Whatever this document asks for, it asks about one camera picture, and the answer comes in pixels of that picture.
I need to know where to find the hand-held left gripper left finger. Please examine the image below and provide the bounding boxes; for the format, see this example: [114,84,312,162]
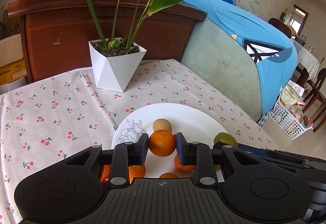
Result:
[65,133,151,188]

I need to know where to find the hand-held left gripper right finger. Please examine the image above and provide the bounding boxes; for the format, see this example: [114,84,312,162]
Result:
[175,132,258,187]

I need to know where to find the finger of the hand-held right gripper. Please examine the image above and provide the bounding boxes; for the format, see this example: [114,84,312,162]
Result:
[238,144,306,168]

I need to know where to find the orange mandarin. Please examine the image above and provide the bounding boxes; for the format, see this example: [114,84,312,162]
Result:
[100,164,111,183]
[148,129,177,157]
[174,154,196,173]
[158,172,180,179]
[128,164,146,184]

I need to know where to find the white plate with grey flowers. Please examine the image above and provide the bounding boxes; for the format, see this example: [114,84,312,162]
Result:
[111,103,239,179]

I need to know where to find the green round fruit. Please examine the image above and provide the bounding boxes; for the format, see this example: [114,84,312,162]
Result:
[213,132,239,148]

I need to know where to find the white perforated plastic basket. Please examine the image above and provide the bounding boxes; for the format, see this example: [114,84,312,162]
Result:
[269,98,313,141]

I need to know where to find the printed snack bag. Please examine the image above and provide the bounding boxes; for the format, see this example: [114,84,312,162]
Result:
[280,81,305,106]

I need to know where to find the brown wooden chair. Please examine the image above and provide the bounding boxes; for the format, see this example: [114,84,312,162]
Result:
[293,68,326,133]

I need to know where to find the white faceted plant pot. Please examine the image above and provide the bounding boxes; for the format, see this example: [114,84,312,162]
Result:
[89,38,147,93]

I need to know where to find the pale green armchair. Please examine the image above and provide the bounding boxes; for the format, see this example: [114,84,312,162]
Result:
[180,20,263,123]

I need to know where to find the dark wooden chair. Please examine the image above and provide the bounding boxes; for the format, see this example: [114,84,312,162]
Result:
[268,18,293,39]

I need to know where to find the blue printed cloth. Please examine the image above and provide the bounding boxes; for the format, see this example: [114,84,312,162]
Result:
[144,0,298,118]

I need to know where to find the dark wooden cabinet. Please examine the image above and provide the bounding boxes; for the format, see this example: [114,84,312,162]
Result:
[8,0,207,84]

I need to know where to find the open cardboard box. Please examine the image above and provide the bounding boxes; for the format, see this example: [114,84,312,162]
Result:
[0,24,27,86]

